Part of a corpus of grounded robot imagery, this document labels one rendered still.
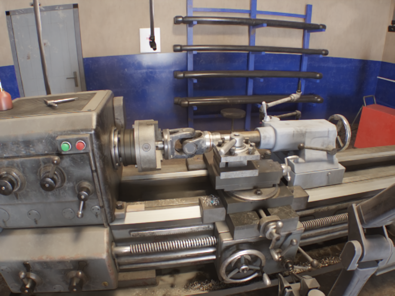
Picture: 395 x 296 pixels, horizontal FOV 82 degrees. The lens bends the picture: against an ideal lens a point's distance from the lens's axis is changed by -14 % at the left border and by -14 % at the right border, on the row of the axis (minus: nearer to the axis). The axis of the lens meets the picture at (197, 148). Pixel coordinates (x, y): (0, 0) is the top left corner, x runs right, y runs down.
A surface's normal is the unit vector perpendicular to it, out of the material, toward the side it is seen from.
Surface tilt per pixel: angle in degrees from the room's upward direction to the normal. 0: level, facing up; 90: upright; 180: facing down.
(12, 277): 90
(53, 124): 45
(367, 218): 77
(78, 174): 90
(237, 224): 0
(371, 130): 90
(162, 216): 36
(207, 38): 90
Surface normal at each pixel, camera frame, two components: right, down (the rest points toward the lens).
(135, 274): 0.00, -0.91
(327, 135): 0.17, 0.27
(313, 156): 0.16, 0.00
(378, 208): -0.99, -0.03
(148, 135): 0.12, -0.34
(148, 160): 0.17, 0.51
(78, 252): 0.09, -0.56
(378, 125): -0.86, 0.21
